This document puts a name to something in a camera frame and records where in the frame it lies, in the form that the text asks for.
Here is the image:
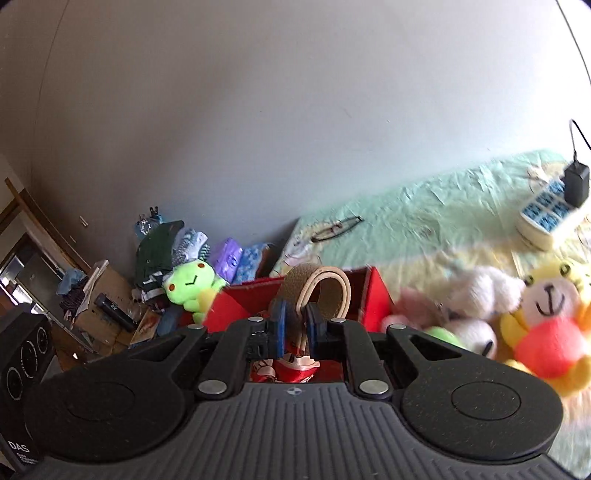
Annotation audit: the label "green frog plush toy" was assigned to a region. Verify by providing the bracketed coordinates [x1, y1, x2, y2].
[161, 258, 227, 324]

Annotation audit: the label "yellow bear plush toy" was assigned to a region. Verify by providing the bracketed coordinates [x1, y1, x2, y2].
[501, 258, 591, 398]

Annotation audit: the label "striped clothing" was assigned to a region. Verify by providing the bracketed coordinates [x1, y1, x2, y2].
[139, 272, 171, 305]

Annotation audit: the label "small red block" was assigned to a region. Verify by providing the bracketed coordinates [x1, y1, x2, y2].
[252, 355, 321, 384]

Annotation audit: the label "blue hanger clips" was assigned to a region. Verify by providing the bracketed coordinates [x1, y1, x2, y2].
[136, 208, 167, 238]

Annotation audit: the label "white plush toy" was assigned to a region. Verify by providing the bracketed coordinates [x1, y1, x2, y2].
[443, 265, 527, 361]

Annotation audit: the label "white patterned clothing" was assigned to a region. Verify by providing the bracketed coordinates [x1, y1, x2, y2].
[173, 228, 211, 268]

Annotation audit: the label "purple packet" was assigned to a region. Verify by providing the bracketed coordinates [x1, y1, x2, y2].
[210, 237, 244, 282]

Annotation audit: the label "light blue cloth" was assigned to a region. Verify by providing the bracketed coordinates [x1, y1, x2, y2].
[56, 270, 88, 296]

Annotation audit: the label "brown belt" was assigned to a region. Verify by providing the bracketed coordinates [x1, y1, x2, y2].
[280, 263, 352, 367]

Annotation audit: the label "printed magazine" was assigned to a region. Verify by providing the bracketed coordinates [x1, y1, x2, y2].
[129, 309, 162, 347]

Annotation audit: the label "dark green clothing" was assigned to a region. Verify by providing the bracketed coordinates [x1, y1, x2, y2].
[135, 220, 185, 287]

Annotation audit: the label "wooden door frame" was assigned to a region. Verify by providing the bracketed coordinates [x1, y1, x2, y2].
[0, 178, 93, 278]

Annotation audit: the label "small green plush toy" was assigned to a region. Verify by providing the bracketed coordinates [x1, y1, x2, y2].
[425, 325, 467, 349]

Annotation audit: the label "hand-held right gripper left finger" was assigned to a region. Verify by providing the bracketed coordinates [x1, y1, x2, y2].
[122, 299, 289, 401]

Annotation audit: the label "open cardboard box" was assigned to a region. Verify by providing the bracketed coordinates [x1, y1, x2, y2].
[69, 261, 139, 352]

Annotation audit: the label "red cardboard box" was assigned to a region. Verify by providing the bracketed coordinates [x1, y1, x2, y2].
[203, 265, 397, 384]

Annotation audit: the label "eyeglasses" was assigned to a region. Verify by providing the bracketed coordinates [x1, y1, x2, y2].
[310, 216, 365, 243]

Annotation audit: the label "black adapter cable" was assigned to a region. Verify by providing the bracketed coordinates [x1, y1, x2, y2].
[569, 119, 591, 162]

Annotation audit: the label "white power strip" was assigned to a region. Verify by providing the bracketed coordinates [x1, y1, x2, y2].
[516, 178, 585, 252]

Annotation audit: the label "pink plush toy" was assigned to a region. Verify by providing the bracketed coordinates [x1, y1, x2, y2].
[381, 288, 448, 333]

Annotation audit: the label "blue patterned cloth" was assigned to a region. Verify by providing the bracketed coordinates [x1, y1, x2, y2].
[233, 243, 273, 284]

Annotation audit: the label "cloth covered desktop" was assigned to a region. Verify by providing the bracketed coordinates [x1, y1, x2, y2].
[270, 148, 591, 478]

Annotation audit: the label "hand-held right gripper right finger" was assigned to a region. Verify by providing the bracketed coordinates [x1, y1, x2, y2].
[305, 302, 472, 398]

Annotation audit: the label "black power adapter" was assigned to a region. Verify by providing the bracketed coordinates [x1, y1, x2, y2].
[564, 159, 591, 208]

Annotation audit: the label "black device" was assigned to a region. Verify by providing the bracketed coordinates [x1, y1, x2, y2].
[93, 293, 137, 330]

